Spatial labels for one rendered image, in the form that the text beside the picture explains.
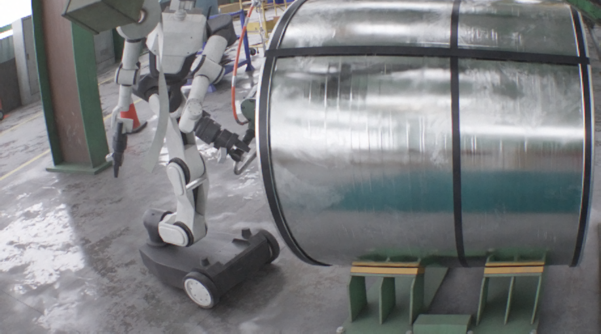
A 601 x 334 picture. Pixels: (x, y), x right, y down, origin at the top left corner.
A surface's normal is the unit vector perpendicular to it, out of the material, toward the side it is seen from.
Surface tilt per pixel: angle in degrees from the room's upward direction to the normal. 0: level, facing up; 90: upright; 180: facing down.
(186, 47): 103
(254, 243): 45
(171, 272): 90
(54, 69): 90
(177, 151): 90
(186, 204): 115
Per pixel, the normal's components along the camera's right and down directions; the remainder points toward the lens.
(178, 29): 0.17, -0.22
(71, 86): -0.46, 0.35
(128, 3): 0.88, 0.03
